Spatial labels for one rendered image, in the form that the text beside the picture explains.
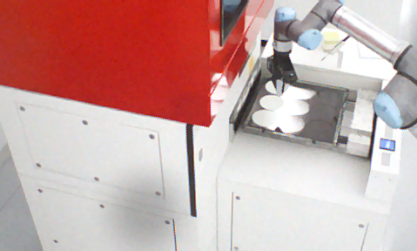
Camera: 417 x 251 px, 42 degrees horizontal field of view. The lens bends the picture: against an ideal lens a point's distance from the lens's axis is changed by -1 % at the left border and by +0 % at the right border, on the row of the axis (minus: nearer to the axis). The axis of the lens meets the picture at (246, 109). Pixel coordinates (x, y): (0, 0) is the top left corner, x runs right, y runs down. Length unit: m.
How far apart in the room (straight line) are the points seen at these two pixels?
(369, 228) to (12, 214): 1.93
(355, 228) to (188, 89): 0.86
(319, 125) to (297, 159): 0.16
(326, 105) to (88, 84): 1.00
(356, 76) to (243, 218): 0.76
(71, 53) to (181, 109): 0.35
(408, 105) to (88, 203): 1.16
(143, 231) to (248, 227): 0.41
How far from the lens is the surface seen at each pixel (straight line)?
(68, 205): 2.12
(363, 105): 2.29
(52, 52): 1.66
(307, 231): 2.08
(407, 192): 3.23
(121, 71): 1.57
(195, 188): 1.76
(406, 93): 1.74
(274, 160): 2.06
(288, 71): 1.98
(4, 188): 3.31
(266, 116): 2.14
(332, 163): 2.09
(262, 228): 2.13
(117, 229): 2.10
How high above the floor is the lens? 2.24
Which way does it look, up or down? 38 degrees down
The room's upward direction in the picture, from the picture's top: 2 degrees clockwise
